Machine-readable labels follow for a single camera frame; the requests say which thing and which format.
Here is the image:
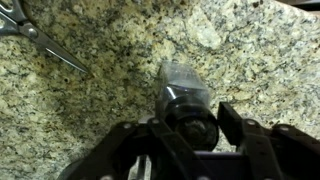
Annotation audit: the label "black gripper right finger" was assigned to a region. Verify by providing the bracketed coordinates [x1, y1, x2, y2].
[217, 102, 320, 180]

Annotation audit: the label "steel scissors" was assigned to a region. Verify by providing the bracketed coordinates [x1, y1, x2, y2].
[0, 0, 89, 73]

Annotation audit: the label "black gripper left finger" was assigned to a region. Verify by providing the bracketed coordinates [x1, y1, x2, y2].
[57, 118, 207, 180]

